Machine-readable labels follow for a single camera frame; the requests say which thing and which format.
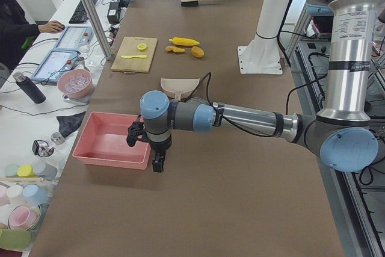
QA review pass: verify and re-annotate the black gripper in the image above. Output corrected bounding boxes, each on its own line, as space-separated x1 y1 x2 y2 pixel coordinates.
150 140 171 173

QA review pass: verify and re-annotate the beige plastic dustpan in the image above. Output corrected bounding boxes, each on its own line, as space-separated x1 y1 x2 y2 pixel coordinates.
160 78 200 101

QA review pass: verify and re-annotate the brown ginger root toy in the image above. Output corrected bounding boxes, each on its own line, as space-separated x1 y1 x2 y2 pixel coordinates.
165 46 185 54

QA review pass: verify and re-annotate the brown potato toy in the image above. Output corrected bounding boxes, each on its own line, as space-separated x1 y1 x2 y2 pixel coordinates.
191 46 205 58

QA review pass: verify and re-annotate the yellow corn cob toy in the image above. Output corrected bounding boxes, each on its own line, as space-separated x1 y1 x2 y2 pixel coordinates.
168 37 200 46

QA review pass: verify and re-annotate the beige hand brush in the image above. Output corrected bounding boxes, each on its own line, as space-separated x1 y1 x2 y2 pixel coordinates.
180 0 200 7

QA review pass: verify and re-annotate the white robot base pillar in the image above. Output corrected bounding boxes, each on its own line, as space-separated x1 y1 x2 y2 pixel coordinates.
238 0 290 75

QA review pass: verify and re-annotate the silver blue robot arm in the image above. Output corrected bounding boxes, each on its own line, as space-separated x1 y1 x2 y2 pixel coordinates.
127 0 384 172

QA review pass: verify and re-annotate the pink plastic bin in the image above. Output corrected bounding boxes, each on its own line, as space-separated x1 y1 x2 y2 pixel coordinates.
73 112 151 170

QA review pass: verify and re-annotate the digital kitchen scale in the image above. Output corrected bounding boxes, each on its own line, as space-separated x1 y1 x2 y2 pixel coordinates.
61 93 92 104

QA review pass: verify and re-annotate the dark grey cloth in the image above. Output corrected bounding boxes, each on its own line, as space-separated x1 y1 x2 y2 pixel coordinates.
56 111 85 137

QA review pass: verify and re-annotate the small metal weight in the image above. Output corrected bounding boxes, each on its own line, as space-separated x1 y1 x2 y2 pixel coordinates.
51 132 66 145

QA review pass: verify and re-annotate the yellow plastic knife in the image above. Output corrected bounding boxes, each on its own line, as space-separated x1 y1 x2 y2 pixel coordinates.
121 55 147 59

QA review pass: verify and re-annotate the grey plastic cup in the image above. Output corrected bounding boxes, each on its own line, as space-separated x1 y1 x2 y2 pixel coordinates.
33 162 58 181

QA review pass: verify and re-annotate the pink bowl with ice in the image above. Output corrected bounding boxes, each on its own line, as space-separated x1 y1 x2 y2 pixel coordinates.
57 69 93 99

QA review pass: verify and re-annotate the yellow lemon slice toy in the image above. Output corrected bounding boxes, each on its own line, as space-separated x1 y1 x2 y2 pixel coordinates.
137 43 147 51

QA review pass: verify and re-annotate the wooden cutting board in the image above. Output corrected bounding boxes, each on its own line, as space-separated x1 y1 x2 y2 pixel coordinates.
111 37 158 73

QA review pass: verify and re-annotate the blue plastic cup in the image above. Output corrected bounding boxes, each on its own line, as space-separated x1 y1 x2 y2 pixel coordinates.
22 184 48 206

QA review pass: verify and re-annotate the yellow plastic cup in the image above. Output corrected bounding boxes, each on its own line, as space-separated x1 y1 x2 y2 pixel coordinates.
17 164 34 178

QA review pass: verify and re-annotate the lower blue teach pendant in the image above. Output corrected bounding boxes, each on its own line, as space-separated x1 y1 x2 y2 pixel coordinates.
31 49 79 84

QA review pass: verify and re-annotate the blue teach pendant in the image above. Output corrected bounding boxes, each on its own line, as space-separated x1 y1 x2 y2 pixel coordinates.
54 25 93 50
31 49 79 84

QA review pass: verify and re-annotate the pink plastic cup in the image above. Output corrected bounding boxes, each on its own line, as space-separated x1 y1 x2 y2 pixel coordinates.
8 206 39 230

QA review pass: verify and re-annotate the white plastic cup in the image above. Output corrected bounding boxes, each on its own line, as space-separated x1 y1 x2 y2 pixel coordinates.
7 184 26 206

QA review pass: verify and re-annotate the green plastic cup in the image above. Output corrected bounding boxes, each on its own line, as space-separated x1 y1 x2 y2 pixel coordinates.
4 164 20 178

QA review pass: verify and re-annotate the upper blue teach pendant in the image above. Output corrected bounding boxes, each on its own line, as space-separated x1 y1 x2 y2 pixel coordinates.
54 25 93 50

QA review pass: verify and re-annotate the black power adapter box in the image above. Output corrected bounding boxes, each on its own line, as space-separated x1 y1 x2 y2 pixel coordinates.
107 1 121 25

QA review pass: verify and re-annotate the black water bottle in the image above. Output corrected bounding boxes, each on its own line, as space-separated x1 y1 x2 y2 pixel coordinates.
13 72 46 104

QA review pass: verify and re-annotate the black keyboard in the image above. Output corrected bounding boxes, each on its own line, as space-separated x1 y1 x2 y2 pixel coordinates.
69 2 88 24

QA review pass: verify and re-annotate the person in black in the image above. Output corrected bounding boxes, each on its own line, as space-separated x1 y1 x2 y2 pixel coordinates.
1 0 62 70

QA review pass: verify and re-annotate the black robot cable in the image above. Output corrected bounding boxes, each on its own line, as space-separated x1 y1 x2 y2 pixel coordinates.
199 72 280 138

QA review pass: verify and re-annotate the aluminium frame post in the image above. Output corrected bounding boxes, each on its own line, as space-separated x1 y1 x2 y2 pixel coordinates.
81 0 112 60

